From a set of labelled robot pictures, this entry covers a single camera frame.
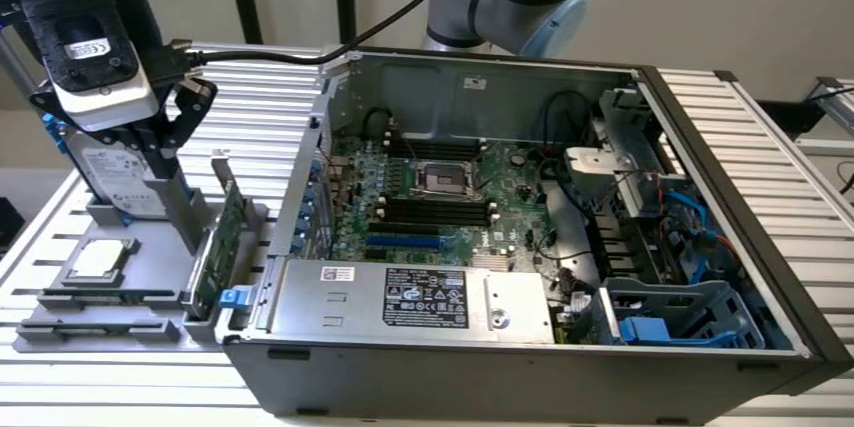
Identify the black expansion slot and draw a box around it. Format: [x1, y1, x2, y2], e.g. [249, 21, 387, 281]
[365, 224, 441, 238]
[363, 247, 436, 262]

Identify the green motherboard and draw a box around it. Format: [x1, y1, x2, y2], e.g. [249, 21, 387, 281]
[324, 133, 603, 274]

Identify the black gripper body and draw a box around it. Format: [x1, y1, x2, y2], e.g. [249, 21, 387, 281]
[92, 0, 183, 154]

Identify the blue SATA wire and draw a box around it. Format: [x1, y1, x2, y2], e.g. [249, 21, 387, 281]
[655, 185, 724, 259]

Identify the metal CPU socket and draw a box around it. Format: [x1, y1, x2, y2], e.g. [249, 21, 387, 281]
[411, 158, 480, 199]

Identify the metal drive cage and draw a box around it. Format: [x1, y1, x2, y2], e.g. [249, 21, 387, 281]
[562, 87, 690, 219]

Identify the silver power supply unit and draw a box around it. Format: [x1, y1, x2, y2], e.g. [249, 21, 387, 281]
[268, 258, 559, 346]

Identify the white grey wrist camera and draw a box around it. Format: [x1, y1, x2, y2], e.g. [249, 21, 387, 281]
[41, 15, 163, 132]

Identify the silver hard disk drive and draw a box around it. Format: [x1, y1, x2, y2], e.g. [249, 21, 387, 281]
[63, 126, 169, 221]

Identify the red thin wire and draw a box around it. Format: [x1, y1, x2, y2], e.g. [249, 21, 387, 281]
[612, 170, 668, 186]

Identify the grey plastic parts rack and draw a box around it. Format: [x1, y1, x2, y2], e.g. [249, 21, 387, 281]
[10, 175, 281, 354]

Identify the green GPU with metal bracket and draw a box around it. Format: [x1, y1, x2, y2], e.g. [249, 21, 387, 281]
[179, 148, 253, 319]

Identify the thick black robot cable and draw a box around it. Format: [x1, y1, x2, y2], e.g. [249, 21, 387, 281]
[143, 0, 465, 89]

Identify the black looped power wire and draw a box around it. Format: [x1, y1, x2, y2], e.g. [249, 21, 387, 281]
[361, 106, 396, 140]
[540, 89, 594, 150]

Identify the blue plastic disk connector block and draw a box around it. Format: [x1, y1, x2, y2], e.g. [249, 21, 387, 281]
[615, 315, 672, 346]

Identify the grey plastic disk bay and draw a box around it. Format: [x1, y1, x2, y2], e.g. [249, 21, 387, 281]
[595, 275, 770, 349]

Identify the open grey computer case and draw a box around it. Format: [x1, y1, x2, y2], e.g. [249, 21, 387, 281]
[217, 45, 854, 419]

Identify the blue case latch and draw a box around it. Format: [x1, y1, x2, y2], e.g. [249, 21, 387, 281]
[216, 286, 251, 310]

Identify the blue expansion slot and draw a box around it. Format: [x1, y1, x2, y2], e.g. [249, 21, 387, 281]
[364, 233, 444, 252]

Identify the black RAM slot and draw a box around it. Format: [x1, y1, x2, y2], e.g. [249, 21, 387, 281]
[376, 216, 500, 229]
[380, 196, 500, 208]
[379, 203, 500, 215]
[377, 210, 500, 222]
[385, 138, 483, 146]
[385, 143, 483, 151]
[385, 148, 483, 156]
[385, 152, 483, 162]

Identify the blue disk carrier bracket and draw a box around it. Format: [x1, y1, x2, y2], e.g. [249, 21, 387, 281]
[38, 111, 69, 160]

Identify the silver chipset heatsink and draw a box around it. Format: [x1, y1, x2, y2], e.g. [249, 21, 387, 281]
[473, 252, 530, 272]

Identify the aluminium frame side table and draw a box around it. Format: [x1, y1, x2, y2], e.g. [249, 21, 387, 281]
[791, 75, 854, 157]

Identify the silver CPU chip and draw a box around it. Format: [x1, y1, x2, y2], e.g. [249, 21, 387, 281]
[68, 238, 139, 281]

